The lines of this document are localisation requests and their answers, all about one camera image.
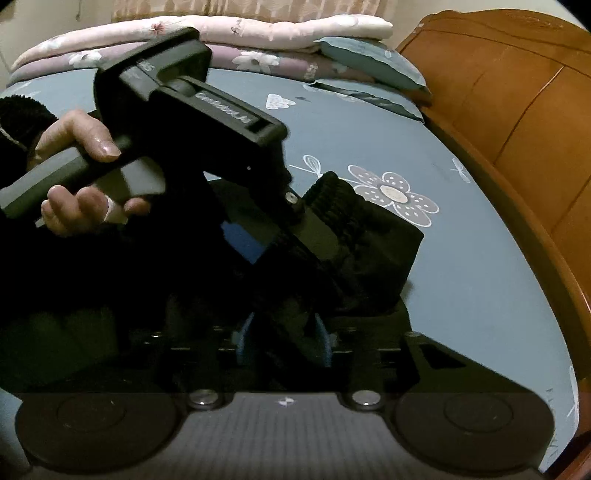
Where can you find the patterned curtain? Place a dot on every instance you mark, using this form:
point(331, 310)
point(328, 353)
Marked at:
point(254, 8)

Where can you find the pink floral quilt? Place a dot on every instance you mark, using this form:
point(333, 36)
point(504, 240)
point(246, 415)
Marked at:
point(277, 30)

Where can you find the black pants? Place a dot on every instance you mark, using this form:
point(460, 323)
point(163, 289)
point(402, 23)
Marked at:
point(369, 258)

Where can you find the bed with blue floral sheet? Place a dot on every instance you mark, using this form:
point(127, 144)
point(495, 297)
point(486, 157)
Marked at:
point(485, 277)

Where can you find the person's left hand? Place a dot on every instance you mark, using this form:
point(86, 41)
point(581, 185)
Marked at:
point(78, 131)

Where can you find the person's left forearm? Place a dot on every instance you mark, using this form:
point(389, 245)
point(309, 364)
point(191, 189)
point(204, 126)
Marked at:
point(23, 120)

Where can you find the wooden headboard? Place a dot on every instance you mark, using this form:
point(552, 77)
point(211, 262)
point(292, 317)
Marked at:
point(517, 115)

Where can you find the purple floral quilt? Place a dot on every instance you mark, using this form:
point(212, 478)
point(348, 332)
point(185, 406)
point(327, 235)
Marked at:
point(277, 62)

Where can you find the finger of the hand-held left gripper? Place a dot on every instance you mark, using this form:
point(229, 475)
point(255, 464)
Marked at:
point(238, 242)
point(302, 230)

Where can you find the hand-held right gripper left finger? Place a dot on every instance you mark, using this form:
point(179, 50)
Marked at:
point(244, 344)

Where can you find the thick blue pillow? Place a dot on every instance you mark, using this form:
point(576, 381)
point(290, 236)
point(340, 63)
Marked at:
point(369, 60)

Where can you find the flat blue pillow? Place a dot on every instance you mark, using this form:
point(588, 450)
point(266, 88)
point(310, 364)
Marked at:
point(378, 99)

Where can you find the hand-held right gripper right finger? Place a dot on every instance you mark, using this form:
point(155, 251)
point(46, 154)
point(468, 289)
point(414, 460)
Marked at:
point(324, 344)

